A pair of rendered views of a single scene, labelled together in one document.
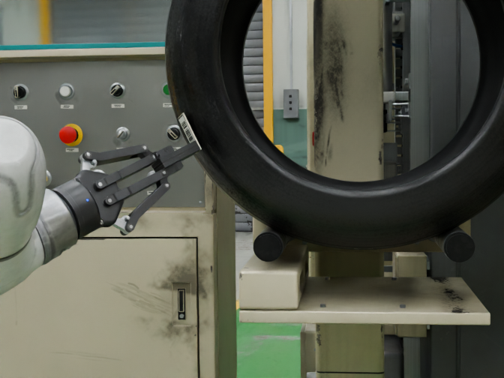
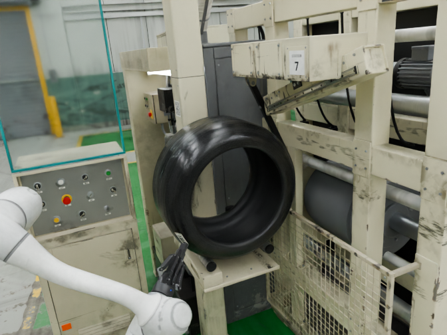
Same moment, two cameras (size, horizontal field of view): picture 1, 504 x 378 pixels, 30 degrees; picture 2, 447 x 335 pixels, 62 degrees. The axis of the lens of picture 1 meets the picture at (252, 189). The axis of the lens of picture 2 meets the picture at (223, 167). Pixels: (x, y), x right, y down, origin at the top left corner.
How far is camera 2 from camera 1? 0.90 m
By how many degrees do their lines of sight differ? 31
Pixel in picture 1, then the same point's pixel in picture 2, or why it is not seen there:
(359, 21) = not seen: hidden behind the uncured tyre
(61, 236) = not seen: hidden behind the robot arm
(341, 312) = (237, 279)
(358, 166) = (207, 206)
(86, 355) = not seen: hidden behind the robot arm
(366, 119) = (209, 189)
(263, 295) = (211, 282)
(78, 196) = (167, 290)
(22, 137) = (187, 308)
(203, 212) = (132, 218)
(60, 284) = (76, 260)
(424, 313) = (261, 271)
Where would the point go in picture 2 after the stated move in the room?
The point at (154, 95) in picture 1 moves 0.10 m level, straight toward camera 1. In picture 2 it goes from (102, 175) to (108, 180)
